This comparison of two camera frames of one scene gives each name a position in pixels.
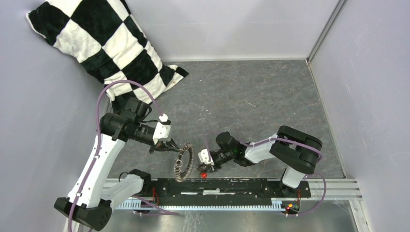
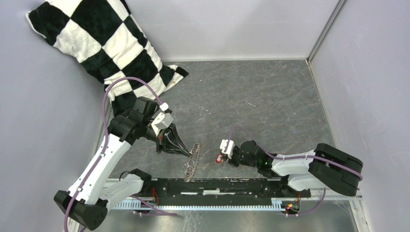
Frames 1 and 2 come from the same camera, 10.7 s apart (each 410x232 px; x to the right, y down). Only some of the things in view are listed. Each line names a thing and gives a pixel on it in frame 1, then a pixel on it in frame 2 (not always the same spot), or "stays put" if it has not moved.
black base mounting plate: x=163 y=190 stays put
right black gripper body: x=219 y=157 to x=237 y=158
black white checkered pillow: x=106 y=37 stays put
